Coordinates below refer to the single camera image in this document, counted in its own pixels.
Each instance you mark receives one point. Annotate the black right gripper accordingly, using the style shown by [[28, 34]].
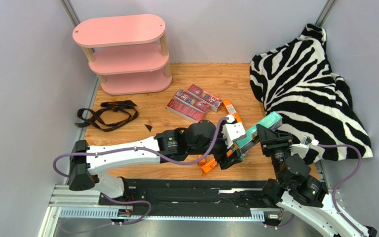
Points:
[[275, 143]]

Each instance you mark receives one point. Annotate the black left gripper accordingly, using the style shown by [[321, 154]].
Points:
[[222, 158]]

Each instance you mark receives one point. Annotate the teal silver toothpaste box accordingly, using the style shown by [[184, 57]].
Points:
[[251, 138]]

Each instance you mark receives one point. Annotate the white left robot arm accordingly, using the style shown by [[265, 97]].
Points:
[[89, 164]]

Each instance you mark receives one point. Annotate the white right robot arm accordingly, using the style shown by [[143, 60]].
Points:
[[296, 191]]

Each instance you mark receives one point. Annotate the pink three-tier shelf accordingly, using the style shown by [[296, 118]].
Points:
[[129, 54]]

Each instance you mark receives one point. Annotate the orange toothpaste box diagonal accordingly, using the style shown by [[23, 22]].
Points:
[[212, 163]]

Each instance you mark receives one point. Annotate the orange toothpaste box upright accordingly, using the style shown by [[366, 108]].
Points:
[[201, 161]]

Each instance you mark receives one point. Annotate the orange toothpaste box far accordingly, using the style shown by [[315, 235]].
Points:
[[231, 110]]

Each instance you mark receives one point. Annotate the red toothpaste box back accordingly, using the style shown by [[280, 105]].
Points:
[[214, 102]]

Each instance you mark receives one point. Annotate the red toothpaste box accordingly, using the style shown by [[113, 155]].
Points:
[[185, 111], [214, 102], [192, 101]]

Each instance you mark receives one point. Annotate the red toothpaste box front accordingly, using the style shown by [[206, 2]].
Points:
[[185, 111]]

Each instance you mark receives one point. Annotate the zebra print cloth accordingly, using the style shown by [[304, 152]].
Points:
[[296, 81]]

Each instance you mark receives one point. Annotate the red toothpaste box middle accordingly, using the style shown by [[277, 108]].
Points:
[[192, 101]]

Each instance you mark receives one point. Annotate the small black triangle piece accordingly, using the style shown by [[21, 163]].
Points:
[[149, 127]]

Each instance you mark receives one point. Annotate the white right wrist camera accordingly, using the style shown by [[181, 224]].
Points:
[[303, 147]]

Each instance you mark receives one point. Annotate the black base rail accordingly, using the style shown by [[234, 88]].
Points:
[[174, 199]]

